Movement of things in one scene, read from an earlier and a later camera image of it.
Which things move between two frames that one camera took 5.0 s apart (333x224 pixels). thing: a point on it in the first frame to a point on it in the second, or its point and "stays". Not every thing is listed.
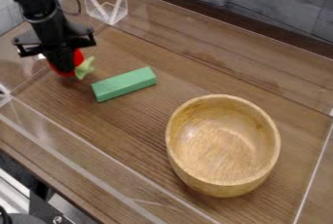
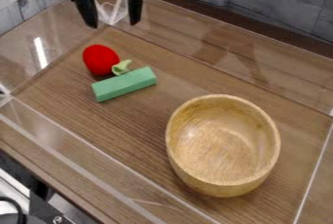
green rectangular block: (124, 83) stays
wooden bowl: (223, 143) stays
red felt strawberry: (82, 66) to (102, 60)
